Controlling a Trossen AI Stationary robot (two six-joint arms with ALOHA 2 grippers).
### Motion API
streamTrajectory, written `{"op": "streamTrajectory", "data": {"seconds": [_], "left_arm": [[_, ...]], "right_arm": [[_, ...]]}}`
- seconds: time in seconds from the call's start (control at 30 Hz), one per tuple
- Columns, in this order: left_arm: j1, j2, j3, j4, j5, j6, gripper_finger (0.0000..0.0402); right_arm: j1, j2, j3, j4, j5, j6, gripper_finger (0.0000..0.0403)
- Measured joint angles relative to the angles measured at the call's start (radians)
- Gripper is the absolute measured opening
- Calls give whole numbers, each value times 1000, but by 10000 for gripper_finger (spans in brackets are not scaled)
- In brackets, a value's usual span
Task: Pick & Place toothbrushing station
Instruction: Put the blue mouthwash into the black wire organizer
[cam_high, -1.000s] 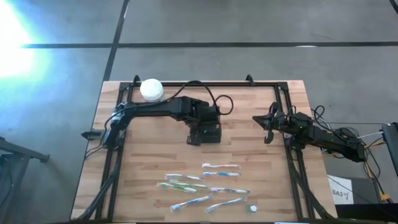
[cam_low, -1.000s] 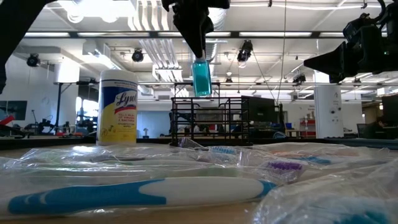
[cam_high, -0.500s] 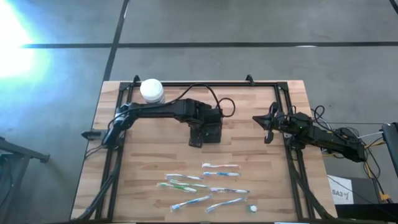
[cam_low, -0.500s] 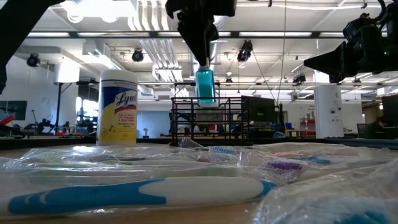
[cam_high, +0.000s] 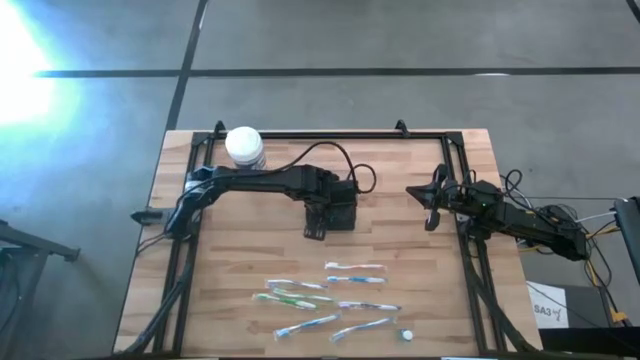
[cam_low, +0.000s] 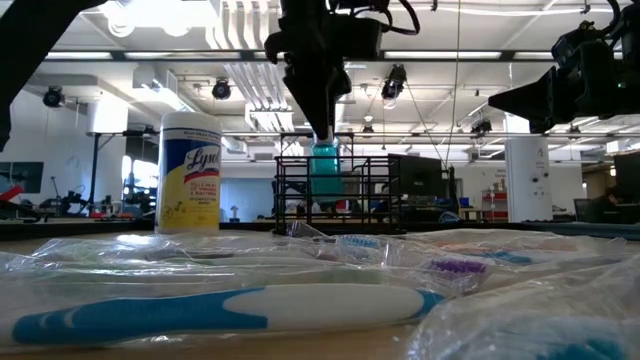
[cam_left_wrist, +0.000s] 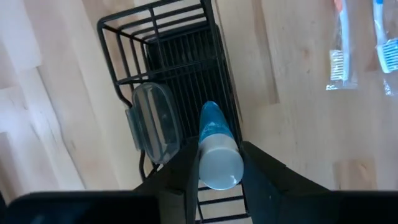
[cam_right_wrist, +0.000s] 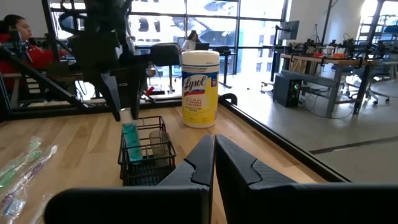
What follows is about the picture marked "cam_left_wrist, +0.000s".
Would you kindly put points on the blue tube white cap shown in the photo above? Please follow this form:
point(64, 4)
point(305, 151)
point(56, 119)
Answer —
point(220, 165)

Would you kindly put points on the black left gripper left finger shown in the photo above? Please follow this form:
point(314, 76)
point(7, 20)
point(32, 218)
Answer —
point(174, 193)

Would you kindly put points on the orange white toothbrush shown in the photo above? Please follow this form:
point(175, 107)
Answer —
point(340, 62)

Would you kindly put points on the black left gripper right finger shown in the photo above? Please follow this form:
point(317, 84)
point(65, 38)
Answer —
point(280, 196)

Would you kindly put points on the blue white toothbrush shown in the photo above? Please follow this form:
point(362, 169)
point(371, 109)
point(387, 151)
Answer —
point(385, 53)

